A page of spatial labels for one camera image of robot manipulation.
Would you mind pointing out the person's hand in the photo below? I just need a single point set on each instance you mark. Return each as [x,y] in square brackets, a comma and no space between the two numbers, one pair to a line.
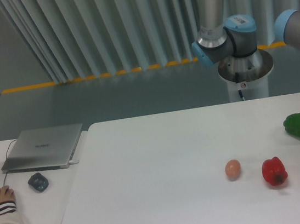
[7,195]

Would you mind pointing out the red bell pepper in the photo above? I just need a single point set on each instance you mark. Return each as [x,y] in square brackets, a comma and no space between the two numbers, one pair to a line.
[273,171]

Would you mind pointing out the brown egg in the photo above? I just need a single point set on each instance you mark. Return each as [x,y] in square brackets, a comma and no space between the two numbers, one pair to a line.
[233,169]

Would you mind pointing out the silver closed laptop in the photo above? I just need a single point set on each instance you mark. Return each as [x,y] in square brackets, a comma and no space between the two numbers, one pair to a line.
[43,149]

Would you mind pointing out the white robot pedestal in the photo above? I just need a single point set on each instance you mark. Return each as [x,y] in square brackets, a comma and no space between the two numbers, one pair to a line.
[247,78]

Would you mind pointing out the folded grey partition screen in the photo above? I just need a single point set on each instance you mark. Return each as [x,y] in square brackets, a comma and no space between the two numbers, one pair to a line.
[84,38]

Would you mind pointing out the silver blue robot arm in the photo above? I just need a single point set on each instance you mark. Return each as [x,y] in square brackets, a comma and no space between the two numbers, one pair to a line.
[231,43]

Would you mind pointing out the dark grey small tray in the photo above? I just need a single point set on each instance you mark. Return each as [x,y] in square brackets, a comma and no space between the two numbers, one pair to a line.
[38,182]

